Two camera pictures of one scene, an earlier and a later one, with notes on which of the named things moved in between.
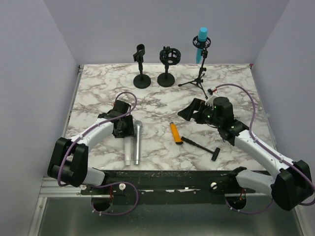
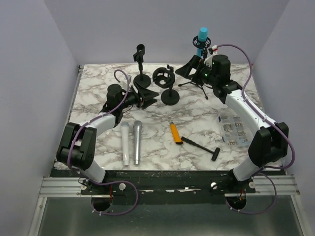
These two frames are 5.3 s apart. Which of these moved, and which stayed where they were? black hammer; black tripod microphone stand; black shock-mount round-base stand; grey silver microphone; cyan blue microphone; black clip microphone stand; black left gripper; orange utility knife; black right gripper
Moved: black shock-mount round-base stand; black right gripper; black left gripper
Stayed: black clip microphone stand; orange utility knife; black tripod microphone stand; cyan blue microphone; grey silver microphone; black hammer
